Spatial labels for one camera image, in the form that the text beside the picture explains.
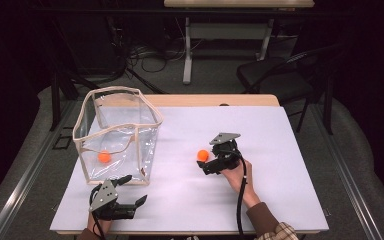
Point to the black square floor frame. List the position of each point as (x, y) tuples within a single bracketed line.
[(62, 142)]

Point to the person's right hand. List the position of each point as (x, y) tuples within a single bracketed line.
[(238, 176)]

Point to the black metal stand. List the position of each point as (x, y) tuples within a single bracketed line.
[(55, 100)]

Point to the black folding chair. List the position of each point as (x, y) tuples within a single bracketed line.
[(273, 78)]

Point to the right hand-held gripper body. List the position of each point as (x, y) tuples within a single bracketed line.
[(227, 156)]

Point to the orange table tennis ball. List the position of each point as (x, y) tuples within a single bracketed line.
[(104, 156), (202, 155)]

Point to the light wood table white legs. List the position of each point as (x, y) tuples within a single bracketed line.
[(226, 31)]

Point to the person's left hand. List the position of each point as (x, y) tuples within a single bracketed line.
[(100, 226)]

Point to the metal floor rail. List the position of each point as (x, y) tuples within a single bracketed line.
[(23, 180), (350, 180)]

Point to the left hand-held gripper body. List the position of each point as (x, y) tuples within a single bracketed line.
[(105, 198)]

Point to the clear plastic bag beige trim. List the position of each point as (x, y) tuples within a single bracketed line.
[(123, 110)]

